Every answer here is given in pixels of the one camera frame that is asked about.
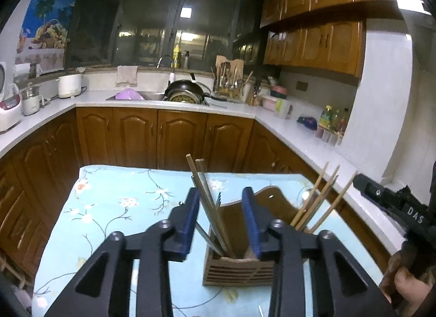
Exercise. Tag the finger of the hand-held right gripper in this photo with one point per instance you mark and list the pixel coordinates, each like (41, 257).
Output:
(373, 191)

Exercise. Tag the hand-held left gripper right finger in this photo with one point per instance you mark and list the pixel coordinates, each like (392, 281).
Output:
(252, 221)

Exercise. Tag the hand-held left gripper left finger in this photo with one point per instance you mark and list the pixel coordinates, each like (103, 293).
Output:
(190, 221)

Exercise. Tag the metal fork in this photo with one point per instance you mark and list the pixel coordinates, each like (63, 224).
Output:
(218, 201)

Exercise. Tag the wooden utensil holder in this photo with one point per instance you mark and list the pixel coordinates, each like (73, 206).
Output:
(235, 271)

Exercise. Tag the person's right hand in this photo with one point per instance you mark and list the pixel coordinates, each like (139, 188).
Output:
(408, 289)

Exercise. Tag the pink spice jar set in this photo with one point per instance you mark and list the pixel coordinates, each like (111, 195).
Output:
(328, 136)

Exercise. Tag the blue floral tablecloth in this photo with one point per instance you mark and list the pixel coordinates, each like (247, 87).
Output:
(119, 201)

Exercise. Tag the dark sauce bottle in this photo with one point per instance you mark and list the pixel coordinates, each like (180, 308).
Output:
(340, 123)

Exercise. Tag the yellow cooking oil bottle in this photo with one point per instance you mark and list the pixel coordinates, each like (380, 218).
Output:
(326, 119)

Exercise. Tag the dark blue small object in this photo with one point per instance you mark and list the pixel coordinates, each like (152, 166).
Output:
(308, 123)

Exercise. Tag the wooden base cabinets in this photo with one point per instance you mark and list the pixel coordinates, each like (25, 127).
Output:
(136, 133)

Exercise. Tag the white container green label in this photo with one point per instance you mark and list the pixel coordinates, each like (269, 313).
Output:
(283, 109)

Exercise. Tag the knife block with scissors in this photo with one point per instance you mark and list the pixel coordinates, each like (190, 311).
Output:
(253, 94)

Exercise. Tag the steel sink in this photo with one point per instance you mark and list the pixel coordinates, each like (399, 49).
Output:
(154, 96)

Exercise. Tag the pink lidded container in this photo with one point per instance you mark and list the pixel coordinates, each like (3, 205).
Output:
(277, 91)

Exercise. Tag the black wok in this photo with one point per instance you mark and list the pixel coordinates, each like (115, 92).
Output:
(184, 87)

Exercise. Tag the purple plastic basin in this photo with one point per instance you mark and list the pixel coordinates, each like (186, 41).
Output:
(129, 95)

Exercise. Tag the kitchen faucet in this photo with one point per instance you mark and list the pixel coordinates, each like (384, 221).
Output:
(172, 75)

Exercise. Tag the wooden countertop cutlery rack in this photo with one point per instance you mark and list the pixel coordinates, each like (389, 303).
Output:
(235, 65)

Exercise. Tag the beige hanging towel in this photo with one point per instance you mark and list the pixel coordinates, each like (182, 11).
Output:
(126, 77)

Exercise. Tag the grey spray bottle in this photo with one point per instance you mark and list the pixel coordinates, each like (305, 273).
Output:
(186, 60)

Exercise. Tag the yellow dish soap bottle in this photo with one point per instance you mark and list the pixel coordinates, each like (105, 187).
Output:
(176, 56)

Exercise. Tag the white electric pot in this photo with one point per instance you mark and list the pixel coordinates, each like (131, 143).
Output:
(70, 86)

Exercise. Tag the steel range hood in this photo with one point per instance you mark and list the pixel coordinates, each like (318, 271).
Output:
(410, 5)

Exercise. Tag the dark kitchen window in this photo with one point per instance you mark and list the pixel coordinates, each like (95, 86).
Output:
(143, 24)

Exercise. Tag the white and pink appliance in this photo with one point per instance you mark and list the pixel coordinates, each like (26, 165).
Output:
(8, 112)

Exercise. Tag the white rice cooker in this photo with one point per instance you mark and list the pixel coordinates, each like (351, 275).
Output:
(2, 78)

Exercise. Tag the dark wall outlet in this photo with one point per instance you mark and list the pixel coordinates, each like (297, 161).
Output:
(301, 85)

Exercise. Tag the fruit and palm wall poster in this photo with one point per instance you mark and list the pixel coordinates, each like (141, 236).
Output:
(47, 14)

